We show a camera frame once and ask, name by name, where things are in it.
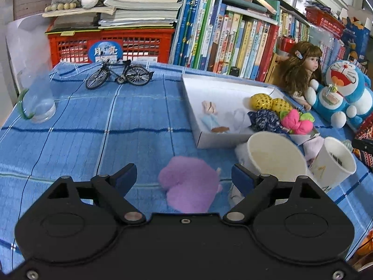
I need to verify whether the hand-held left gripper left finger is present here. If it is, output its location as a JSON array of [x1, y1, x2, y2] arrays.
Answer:
[[47, 163, 146, 225]]

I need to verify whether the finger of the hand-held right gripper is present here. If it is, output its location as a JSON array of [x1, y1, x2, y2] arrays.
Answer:
[[351, 138, 373, 154]]

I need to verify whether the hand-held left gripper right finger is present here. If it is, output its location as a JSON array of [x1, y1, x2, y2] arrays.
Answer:
[[223, 163, 328, 225]]

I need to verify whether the scribbled white paper cup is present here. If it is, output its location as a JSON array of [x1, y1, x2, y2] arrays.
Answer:
[[247, 131, 308, 183]]

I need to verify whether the white paper cup yellow lettering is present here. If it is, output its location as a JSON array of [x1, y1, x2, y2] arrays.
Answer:
[[309, 136, 357, 193]]

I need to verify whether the white sponge block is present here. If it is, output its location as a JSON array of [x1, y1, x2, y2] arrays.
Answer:
[[235, 136, 325, 167]]

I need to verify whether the purple fluffy plush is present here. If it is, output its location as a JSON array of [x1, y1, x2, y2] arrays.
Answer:
[[158, 155, 223, 214]]

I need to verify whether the dark blue floral scrunchie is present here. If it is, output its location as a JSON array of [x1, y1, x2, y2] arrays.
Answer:
[[248, 109, 287, 133]]

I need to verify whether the blue face mask pack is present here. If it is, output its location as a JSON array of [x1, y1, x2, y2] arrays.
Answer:
[[201, 114, 231, 134]]

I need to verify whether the pink and green fabric bow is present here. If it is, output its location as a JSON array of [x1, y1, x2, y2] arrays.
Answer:
[[280, 109, 315, 135]]

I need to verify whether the small pink banded bundle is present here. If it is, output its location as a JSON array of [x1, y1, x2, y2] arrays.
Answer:
[[202, 101, 218, 116]]

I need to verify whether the gold sequin heart pouch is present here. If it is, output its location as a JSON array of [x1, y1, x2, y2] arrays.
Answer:
[[250, 93, 293, 114]]

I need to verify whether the white cardboard box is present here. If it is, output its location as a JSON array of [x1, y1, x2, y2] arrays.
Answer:
[[181, 73, 321, 149]]

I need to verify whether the red patterned cushion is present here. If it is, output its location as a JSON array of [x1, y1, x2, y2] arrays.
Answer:
[[354, 112, 373, 168]]

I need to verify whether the blue checked tablecloth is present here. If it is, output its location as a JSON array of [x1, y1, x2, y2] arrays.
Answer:
[[0, 61, 373, 266]]

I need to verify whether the blue cat plush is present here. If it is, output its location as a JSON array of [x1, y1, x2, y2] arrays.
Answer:
[[305, 60, 372, 129]]

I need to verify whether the brown haired doll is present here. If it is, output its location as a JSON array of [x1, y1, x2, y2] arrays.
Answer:
[[274, 41, 324, 111]]

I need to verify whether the black toy bicycle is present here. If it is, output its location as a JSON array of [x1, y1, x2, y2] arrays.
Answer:
[[85, 59, 154, 90]]

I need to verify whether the blue cardboard box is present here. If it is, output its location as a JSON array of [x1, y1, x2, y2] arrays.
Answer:
[[340, 16, 371, 62]]

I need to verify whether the red drink can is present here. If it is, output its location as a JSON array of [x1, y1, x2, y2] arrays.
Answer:
[[280, 36, 296, 53]]

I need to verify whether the round blue card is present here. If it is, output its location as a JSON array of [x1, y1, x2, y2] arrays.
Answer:
[[88, 41, 123, 63]]

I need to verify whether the red mesh basket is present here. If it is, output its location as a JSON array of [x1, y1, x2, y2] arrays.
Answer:
[[304, 6, 344, 38]]

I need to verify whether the red plastic crate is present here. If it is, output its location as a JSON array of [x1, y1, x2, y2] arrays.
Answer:
[[47, 29, 175, 67]]

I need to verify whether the row of books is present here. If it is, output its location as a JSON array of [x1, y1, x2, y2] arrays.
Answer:
[[169, 0, 347, 84]]

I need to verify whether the stack of worn books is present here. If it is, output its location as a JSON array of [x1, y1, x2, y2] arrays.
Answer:
[[42, 0, 184, 31]]

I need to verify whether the grey grid board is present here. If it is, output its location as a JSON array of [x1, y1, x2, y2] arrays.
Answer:
[[13, 0, 54, 20]]

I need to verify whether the glass mug green handle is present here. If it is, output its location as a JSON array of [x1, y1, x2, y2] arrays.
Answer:
[[17, 67, 56, 123]]

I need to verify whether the wooden bead string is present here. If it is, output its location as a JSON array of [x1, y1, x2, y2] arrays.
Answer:
[[44, 2, 78, 14]]

